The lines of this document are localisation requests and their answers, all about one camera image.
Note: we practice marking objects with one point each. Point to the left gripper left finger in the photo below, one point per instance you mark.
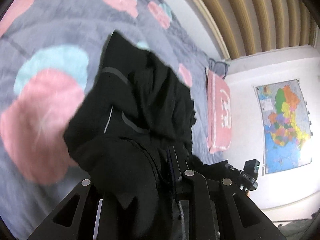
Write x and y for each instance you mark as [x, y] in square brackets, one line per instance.
[74, 217]

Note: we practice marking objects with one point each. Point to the black hooded sweatshirt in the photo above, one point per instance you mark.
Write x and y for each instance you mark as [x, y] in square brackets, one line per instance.
[121, 134]

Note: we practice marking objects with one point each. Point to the wooden slatted headboard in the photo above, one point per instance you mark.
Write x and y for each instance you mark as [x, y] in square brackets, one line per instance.
[247, 27]

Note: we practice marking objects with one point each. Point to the colourful wall map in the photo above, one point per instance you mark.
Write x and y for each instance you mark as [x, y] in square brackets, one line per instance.
[286, 126]

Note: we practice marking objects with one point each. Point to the pink pillow white print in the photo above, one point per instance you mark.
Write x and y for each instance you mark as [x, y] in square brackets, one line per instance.
[219, 114]

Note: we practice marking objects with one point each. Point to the grey floral bed cover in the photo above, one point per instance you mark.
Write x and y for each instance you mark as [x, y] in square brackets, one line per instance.
[50, 52]

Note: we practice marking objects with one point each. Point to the grey pillow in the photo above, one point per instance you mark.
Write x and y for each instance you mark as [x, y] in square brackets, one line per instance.
[220, 68]

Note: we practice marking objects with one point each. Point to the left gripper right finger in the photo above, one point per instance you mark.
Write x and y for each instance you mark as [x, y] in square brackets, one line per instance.
[217, 209]

